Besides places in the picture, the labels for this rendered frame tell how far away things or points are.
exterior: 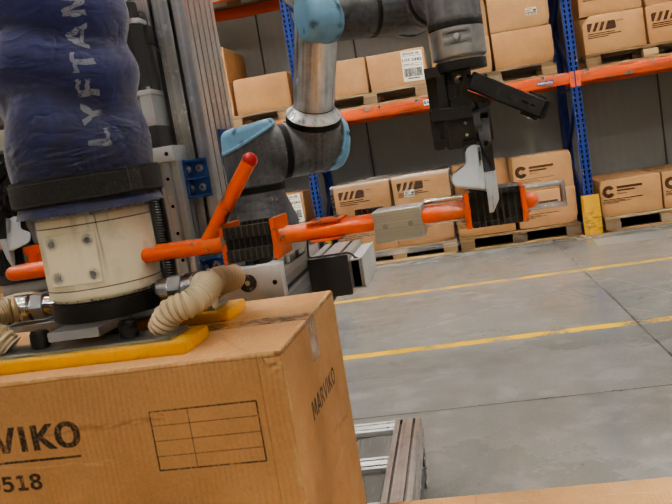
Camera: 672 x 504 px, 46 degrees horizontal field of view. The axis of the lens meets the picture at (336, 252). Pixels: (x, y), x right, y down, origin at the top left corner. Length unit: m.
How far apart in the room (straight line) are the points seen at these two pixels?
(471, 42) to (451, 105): 0.09
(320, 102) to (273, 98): 6.80
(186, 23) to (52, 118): 0.75
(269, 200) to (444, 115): 0.62
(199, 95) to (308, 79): 0.33
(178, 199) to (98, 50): 0.65
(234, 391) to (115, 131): 0.41
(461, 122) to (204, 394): 0.50
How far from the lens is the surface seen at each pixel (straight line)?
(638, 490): 1.49
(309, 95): 1.64
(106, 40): 1.23
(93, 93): 1.20
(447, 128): 1.11
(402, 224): 1.12
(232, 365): 1.04
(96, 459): 1.16
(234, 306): 1.31
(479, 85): 1.12
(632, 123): 9.75
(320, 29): 1.15
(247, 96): 8.49
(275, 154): 1.65
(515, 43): 8.31
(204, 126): 1.85
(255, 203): 1.63
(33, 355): 1.22
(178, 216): 1.79
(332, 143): 1.69
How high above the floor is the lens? 1.17
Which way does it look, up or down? 7 degrees down
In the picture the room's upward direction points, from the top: 9 degrees counter-clockwise
